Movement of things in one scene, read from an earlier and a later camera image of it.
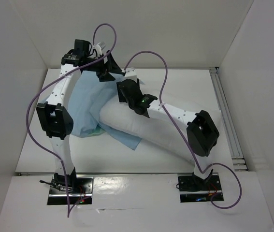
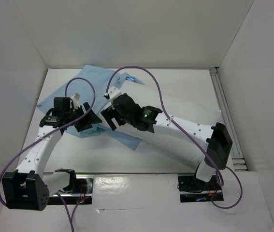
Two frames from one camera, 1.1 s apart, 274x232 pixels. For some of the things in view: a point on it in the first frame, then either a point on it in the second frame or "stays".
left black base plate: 81,189 stays
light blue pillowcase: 87,92 stays
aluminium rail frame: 229,123 stays
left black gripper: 110,66 -> 89,118
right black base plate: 193,189 stays
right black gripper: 123,89 -> 114,114
